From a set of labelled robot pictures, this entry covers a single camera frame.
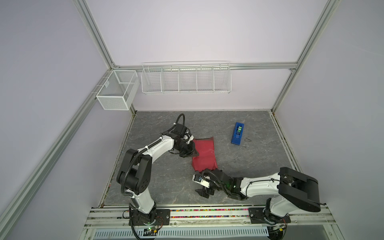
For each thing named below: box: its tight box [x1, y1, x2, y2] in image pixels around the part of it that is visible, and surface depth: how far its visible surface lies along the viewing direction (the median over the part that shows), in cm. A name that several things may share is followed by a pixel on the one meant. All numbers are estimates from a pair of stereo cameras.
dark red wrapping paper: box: [192, 137, 218, 172], surface depth 90 cm
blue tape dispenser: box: [230, 122, 245, 146], surface depth 104 cm
